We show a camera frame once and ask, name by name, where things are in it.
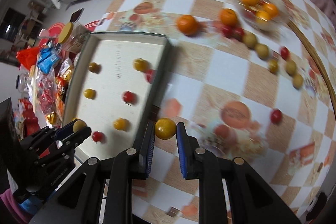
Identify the olive green fruit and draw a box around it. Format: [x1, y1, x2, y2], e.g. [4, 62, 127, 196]
[72, 119, 87, 132]

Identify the blue snack packet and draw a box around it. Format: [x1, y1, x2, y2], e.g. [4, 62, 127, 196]
[37, 48, 61, 75]

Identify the white rectangular tray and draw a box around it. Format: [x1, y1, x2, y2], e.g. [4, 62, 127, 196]
[63, 32, 173, 161]

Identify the plastic jar yellow lid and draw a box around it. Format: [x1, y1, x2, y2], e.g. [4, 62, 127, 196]
[58, 22, 90, 54]

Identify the curved wooden stick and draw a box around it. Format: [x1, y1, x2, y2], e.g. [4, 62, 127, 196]
[287, 20, 336, 119]

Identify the glass fruit bowl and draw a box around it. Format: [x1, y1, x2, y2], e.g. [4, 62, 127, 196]
[234, 0, 289, 32]

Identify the brown longan fruit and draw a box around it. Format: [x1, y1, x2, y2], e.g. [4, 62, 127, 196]
[285, 60, 297, 76]
[292, 73, 303, 90]
[255, 43, 269, 60]
[242, 32, 258, 50]

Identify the orange mandarin near bowl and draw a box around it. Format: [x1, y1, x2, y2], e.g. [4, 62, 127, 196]
[219, 9, 238, 27]

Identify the orange mandarin near tray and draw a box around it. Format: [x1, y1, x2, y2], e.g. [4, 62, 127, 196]
[176, 15, 200, 36]

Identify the red snack bag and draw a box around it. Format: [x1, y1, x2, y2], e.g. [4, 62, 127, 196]
[35, 73, 56, 115]

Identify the dark olive cherry tomato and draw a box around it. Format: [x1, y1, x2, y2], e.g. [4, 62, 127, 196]
[88, 62, 101, 73]

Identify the olive yellow cherry tomato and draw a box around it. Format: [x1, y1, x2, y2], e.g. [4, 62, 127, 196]
[268, 59, 278, 74]

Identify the red cherry tomato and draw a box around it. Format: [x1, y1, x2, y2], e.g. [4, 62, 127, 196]
[232, 27, 244, 41]
[91, 131, 105, 143]
[280, 47, 290, 60]
[122, 91, 137, 105]
[145, 69, 156, 84]
[222, 25, 233, 38]
[270, 109, 282, 124]

